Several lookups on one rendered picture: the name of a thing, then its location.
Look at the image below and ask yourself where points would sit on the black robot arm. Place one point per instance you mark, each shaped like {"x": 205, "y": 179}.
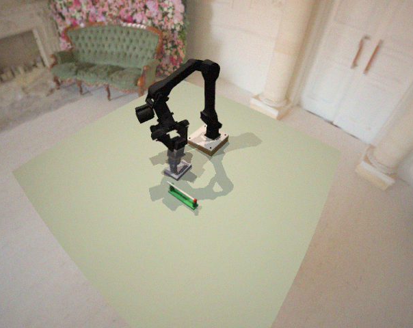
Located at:
{"x": 160, "y": 91}

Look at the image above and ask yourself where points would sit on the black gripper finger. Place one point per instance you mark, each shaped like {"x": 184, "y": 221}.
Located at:
{"x": 167, "y": 141}
{"x": 183, "y": 133}

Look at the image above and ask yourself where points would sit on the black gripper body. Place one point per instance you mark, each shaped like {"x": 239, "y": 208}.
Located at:
{"x": 168, "y": 124}

